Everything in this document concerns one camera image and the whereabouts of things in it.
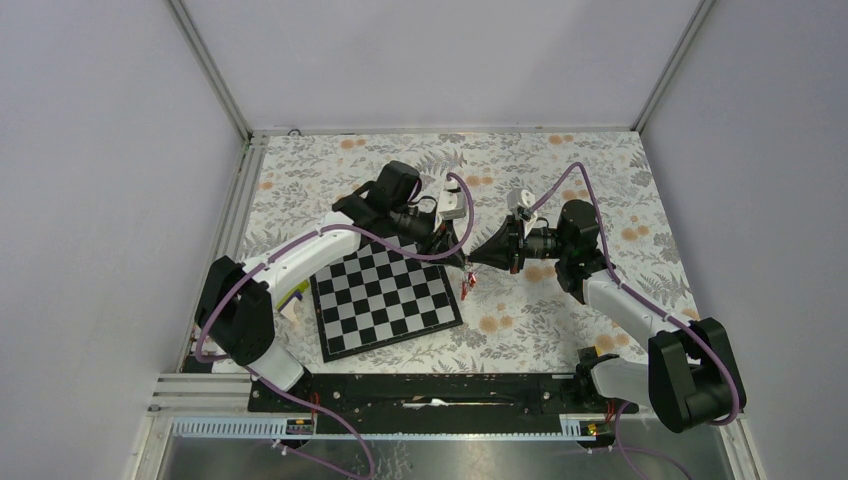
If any grey slotted cable duct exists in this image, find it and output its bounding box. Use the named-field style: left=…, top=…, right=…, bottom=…
left=172, top=415, right=596, bottom=441

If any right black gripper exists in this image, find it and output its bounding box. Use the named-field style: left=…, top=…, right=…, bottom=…
left=468, top=212, right=571, bottom=275

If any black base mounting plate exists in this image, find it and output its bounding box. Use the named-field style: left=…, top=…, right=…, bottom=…
left=247, top=373, right=622, bottom=427

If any floral patterned table mat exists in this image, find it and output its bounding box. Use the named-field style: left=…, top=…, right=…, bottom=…
left=239, top=132, right=698, bottom=373

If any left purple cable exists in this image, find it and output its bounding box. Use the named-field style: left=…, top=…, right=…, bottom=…
left=194, top=173, right=476, bottom=480

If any purple cable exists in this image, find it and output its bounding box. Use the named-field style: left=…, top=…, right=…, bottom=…
left=194, top=173, right=476, bottom=480
left=526, top=162, right=742, bottom=480

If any black white chessboard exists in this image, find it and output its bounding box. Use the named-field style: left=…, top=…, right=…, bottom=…
left=309, top=241, right=463, bottom=362

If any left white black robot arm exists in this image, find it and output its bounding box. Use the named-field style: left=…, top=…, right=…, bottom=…
left=194, top=161, right=474, bottom=411

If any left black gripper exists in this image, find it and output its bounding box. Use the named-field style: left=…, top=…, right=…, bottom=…
left=390, top=203, right=466, bottom=268

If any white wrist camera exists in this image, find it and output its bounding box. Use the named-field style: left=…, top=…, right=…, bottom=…
left=435, top=186, right=468, bottom=222
left=506, top=188, right=536, bottom=218

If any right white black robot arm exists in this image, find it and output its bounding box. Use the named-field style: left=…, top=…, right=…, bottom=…
left=469, top=200, right=747, bottom=433

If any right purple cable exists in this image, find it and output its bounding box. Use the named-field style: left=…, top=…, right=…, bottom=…
left=526, top=162, right=742, bottom=480

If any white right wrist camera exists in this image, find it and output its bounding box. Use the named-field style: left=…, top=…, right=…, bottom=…
left=506, top=188, right=536, bottom=218

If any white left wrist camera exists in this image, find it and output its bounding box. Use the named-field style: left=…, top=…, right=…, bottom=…
left=435, top=186, right=468, bottom=222

